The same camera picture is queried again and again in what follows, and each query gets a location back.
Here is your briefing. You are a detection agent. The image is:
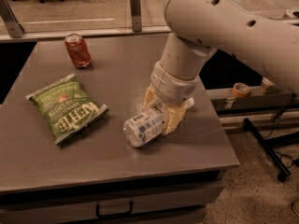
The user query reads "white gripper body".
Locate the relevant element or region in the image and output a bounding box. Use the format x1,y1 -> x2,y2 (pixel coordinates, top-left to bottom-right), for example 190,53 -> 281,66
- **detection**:
150,62 -> 200,104

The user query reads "clear plastic water bottle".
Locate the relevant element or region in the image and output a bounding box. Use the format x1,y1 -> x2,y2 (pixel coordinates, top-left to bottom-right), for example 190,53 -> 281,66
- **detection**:
123,98 -> 194,147

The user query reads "green kettle chips bag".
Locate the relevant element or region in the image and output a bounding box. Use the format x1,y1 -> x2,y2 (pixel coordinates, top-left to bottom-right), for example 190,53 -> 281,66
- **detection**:
26,74 -> 108,146

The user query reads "grey cabinet drawer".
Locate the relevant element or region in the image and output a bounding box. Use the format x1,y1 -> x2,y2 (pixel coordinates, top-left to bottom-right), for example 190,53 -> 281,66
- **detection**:
0,180 -> 224,224

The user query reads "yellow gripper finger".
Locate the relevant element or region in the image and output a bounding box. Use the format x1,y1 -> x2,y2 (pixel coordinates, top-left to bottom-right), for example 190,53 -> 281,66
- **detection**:
162,101 -> 190,134
142,85 -> 160,110

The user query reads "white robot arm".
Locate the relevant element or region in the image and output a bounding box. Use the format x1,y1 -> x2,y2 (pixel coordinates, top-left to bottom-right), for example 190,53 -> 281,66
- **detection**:
143,0 -> 299,134

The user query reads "red coke can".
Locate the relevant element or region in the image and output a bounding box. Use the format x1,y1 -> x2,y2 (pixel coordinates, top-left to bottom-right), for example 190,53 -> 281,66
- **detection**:
64,34 -> 92,68

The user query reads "metal railing post left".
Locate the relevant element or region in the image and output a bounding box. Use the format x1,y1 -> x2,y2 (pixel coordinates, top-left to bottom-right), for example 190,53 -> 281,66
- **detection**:
0,0 -> 24,38

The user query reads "black drawer handle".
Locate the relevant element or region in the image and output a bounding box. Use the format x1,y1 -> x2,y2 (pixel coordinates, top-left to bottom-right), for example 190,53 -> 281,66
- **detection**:
95,201 -> 134,219

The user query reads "metal railing post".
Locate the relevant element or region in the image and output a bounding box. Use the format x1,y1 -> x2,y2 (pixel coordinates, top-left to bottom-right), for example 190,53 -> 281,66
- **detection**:
0,0 -> 24,38
130,0 -> 142,32

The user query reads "black stand leg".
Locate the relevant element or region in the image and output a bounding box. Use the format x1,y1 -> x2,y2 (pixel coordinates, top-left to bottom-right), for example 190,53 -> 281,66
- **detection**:
243,119 -> 299,182

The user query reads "orange tape roll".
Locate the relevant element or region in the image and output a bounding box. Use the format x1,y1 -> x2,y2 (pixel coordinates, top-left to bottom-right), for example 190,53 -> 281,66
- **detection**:
232,82 -> 250,98

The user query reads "metal railing post middle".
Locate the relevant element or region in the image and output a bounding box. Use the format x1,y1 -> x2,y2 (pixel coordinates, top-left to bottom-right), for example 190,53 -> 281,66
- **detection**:
130,0 -> 142,32

